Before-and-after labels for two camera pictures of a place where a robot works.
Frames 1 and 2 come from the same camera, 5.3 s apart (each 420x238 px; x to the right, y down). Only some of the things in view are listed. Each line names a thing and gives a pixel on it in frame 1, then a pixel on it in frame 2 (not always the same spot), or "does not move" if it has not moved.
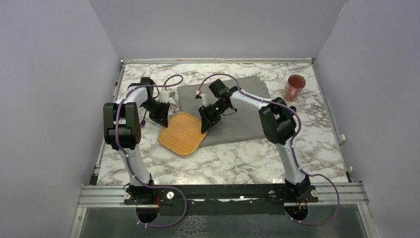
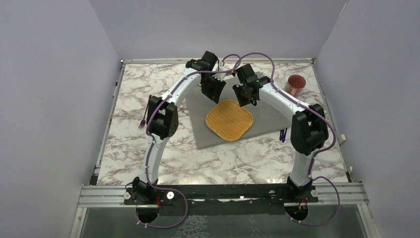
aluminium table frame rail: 99,196 does not move
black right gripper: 207,119 -> 236,88
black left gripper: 161,117 -> 214,93
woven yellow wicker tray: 183,136 -> 229,120
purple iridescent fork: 143,122 does not move
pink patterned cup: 293,87 does not move
